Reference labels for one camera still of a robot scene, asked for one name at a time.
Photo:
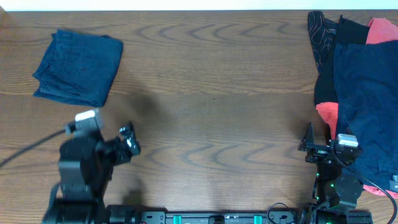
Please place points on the black patterned garment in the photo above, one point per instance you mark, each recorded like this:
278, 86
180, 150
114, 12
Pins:
322, 33

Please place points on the plain black garment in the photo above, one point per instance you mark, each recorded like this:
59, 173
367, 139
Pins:
348, 32

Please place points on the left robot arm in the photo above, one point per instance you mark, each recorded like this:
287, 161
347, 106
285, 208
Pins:
86, 166

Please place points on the navy blue shorts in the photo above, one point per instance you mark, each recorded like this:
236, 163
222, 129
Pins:
78, 69

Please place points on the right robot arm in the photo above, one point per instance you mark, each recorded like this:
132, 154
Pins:
336, 193

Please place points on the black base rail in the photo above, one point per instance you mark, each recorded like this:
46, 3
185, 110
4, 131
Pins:
278, 217

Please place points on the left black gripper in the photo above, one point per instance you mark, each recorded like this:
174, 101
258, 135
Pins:
132, 139

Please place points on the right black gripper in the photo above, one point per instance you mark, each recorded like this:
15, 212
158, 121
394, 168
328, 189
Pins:
316, 154

